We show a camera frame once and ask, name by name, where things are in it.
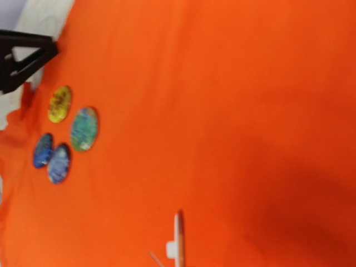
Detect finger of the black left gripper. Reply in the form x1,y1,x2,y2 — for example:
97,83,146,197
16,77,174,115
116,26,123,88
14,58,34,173
1,29,59,94

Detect dark blue round brooch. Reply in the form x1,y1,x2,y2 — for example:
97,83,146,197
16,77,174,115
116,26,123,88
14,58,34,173
47,143,71,184

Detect teal round brooch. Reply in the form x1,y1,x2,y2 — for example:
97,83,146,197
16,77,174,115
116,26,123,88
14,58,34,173
70,107,99,152

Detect silver round brooch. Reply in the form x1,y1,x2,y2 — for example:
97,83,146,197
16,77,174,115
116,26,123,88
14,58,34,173
166,210,186,267

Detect orange round brooch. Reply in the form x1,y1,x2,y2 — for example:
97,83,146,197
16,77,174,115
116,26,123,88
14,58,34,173
48,86,72,123

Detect red t-shirt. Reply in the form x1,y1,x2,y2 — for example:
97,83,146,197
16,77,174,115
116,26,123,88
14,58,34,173
1,1,355,266

